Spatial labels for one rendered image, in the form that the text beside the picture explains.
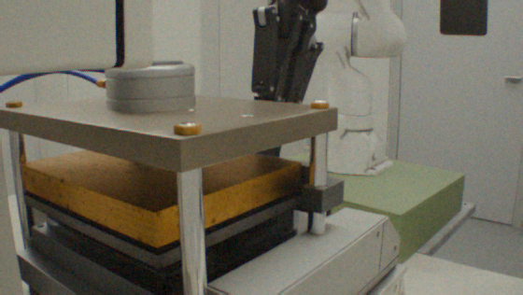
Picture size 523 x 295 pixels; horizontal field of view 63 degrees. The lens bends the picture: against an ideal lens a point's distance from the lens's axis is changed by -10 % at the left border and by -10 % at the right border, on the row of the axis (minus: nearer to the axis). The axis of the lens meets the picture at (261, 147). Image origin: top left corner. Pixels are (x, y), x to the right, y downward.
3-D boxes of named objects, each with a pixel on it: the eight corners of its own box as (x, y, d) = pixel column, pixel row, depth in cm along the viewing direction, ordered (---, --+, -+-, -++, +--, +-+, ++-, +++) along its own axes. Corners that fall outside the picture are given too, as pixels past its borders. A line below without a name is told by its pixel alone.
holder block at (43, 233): (165, 329, 31) (162, 297, 30) (34, 249, 43) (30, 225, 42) (296, 253, 44) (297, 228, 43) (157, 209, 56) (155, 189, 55)
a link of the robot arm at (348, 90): (302, 105, 123) (306, 11, 118) (372, 111, 118) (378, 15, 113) (292, 110, 113) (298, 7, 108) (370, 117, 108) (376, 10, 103)
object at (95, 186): (159, 269, 29) (149, 124, 28) (17, 200, 43) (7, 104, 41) (303, 203, 43) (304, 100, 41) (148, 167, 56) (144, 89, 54)
